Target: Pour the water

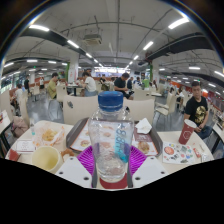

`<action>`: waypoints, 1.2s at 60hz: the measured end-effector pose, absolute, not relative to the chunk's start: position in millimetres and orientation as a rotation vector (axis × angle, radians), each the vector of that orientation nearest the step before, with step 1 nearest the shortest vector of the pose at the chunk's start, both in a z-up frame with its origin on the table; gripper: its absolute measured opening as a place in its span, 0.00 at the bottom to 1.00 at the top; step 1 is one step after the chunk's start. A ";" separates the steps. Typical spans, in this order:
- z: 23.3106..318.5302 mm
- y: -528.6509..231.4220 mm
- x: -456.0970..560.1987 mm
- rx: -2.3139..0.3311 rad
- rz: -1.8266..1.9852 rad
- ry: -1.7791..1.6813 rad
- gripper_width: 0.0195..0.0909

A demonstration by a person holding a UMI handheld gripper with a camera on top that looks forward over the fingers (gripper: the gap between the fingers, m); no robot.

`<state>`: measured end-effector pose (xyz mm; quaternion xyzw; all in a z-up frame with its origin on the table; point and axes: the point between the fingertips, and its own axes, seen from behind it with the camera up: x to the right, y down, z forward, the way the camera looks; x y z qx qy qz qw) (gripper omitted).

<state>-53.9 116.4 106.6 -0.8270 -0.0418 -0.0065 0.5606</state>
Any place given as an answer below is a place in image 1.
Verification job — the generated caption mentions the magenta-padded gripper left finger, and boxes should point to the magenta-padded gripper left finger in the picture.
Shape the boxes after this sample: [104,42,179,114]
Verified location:
[54,145,99,189]

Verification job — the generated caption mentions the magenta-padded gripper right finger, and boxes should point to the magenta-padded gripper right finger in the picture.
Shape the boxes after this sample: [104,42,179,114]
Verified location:
[126,145,168,189]

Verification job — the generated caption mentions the clear blue-capped water bottle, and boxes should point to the clear blue-capped water bottle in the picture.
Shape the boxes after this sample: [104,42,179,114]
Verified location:
[87,90,135,184]

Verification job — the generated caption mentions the brown tray with paper liner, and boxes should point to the brown tray with paper liner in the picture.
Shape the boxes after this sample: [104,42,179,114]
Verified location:
[65,117,164,158]

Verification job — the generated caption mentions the crumpled white napkin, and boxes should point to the crumpled white napkin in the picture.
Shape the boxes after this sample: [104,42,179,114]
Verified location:
[134,117,153,135]

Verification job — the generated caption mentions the cream mug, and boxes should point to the cream mug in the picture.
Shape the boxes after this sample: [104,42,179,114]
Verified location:
[31,145,64,174]

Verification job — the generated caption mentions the colourful printed flyer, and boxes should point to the colourful printed flyer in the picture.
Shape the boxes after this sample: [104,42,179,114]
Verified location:
[161,141,197,165]

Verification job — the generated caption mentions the food wrapper with fried food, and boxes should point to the food wrapper with fried food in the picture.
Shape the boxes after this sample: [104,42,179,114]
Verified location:
[33,120,68,148]

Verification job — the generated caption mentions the beige chair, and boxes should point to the beige chair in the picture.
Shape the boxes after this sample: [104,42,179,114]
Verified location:
[62,94,101,126]
[123,98,156,125]

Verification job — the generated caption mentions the red paper cup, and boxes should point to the red paper cup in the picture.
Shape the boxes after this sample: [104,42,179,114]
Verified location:
[178,118,198,145]

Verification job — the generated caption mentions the small red sachet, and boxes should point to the small red sachet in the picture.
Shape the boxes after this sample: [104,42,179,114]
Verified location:
[192,147,203,159]

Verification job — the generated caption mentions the white printed card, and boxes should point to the white printed card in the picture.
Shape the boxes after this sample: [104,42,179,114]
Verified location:
[14,139,37,154]

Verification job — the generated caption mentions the group of beige chairs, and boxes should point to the group of beige chairs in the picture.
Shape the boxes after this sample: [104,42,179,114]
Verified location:
[0,83,178,124]

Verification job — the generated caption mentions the pink backpack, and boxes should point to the pink backpack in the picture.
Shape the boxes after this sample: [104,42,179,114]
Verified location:
[11,115,30,138]

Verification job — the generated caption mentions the person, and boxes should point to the person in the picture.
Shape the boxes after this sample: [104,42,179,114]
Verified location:
[183,80,214,140]
[79,71,98,98]
[9,83,24,108]
[46,72,60,100]
[113,72,134,100]
[126,76,134,93]

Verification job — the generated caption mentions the neighbouring beige table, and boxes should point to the neighbouring beige table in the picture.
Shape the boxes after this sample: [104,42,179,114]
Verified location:
[211,121,224,144]
[0,109,13,158]

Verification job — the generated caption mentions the ceiling air conditioner unit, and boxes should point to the ceiling air conditioner unit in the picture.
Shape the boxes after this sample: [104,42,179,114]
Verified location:
[82,33,103,46]

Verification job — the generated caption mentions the group of ceiling lights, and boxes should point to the group of ceiling lights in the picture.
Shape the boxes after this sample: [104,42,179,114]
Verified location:
[3,16,224,98]

